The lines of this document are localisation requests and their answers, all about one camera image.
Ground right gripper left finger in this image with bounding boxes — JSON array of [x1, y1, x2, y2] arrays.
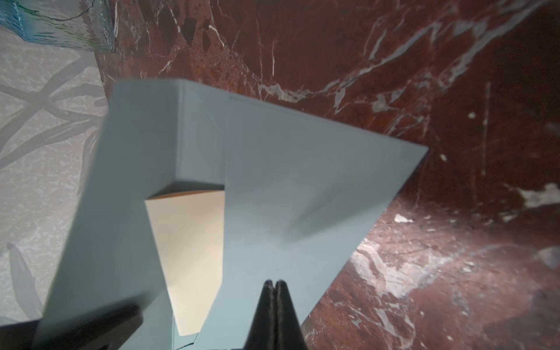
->
[[244, 280, 275, 350]]

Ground cream letter paper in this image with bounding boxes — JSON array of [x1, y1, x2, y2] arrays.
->
[[145, 190, 225, 336]]

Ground light blue envelope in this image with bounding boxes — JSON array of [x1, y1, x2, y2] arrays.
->
[[36, 80, 427, 349]]

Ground glass vase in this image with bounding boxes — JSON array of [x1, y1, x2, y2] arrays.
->
[[1, 0, 115, 52]]

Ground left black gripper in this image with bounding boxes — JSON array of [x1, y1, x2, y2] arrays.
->
[[1, 305, 144, 349]]

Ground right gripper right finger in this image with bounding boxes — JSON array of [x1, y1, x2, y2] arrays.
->
[[274, 280, 308, 350]]

